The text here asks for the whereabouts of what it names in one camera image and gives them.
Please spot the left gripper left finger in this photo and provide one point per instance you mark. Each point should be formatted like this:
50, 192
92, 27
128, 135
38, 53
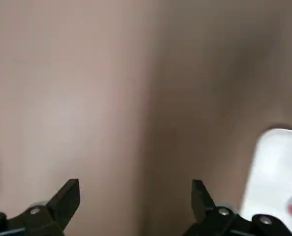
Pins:
37, 218

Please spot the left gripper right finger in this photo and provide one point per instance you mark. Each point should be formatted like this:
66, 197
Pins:
222, 221

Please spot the white rectangular tray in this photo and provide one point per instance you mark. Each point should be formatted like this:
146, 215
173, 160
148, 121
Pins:
271, 172

